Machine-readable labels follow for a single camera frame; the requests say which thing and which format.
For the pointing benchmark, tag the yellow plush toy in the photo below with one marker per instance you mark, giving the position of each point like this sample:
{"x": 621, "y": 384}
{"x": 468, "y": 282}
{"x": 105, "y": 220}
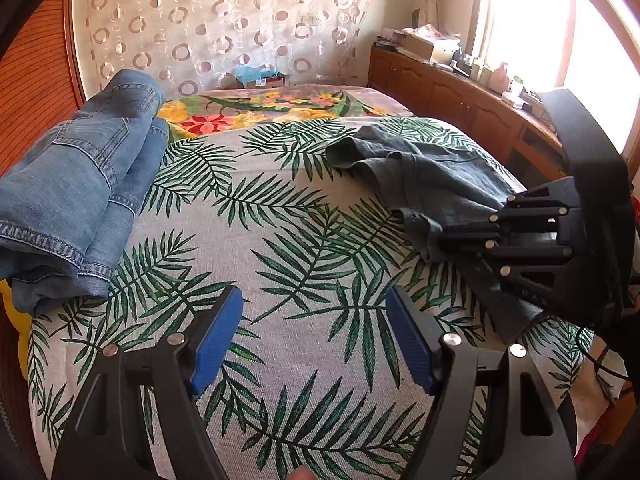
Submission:
{"x": 15, "y": 330}

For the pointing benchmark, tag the pink bottle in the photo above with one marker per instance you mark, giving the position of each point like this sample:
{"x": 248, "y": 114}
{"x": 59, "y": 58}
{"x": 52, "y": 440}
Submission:
{"x": 501, "y": 77}

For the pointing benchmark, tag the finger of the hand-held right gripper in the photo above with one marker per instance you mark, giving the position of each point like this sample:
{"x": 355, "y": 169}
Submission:
{"x": 530, "y": 210}
{"x": 505, "y": 280}

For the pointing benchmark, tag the circle pattern curtain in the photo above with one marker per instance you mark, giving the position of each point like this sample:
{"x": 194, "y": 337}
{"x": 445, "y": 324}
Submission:
{"x": 215, "y": 20}

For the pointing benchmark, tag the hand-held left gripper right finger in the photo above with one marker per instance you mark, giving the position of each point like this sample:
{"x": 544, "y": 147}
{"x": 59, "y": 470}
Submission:
{"x": 407, "y": 340}

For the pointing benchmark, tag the beige box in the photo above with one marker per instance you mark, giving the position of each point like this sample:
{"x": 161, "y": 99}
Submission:
{"x": 430, "y": 47}

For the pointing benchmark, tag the dark grey pants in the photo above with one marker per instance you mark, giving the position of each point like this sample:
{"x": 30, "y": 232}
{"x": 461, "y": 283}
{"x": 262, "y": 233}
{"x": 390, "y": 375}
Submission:
{"x": 425, "y": 175}

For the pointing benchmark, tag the window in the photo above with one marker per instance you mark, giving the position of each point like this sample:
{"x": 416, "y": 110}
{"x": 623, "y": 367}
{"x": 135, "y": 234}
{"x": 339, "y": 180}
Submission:
{"x": 540, "y": 20}

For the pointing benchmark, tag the blue plastic bag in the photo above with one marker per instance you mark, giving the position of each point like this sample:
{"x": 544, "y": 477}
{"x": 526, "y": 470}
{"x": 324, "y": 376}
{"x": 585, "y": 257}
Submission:
{"x": 252, "y": 74}

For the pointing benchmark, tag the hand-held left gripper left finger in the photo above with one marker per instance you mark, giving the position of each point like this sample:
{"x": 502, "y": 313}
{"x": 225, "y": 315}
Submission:
{"x": 217, "y": 332}

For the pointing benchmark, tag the blue denim jeans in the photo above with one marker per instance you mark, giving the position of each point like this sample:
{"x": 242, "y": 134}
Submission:
{"x": 75, "y": 175}

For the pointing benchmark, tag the wooden slatted wardrobe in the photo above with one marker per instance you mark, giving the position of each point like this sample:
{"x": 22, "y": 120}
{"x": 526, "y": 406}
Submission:
{"x": 35, "y": 70}

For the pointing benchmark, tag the brown cardboard box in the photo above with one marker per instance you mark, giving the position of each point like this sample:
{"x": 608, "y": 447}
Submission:
{"x": 272, "y": 81}

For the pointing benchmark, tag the palm leaf bed sheet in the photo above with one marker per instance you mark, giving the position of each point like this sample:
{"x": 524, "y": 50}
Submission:
{"x": 300, "y": 260}

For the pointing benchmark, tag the wooden cabinet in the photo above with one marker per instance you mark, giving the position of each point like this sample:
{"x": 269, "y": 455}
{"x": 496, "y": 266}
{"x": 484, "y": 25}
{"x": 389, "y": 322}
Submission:
{"x": 450, "y": 95}

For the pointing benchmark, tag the floral blanket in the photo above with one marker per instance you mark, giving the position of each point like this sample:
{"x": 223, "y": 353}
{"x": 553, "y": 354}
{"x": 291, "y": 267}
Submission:
{"x": 280, "y": 105}

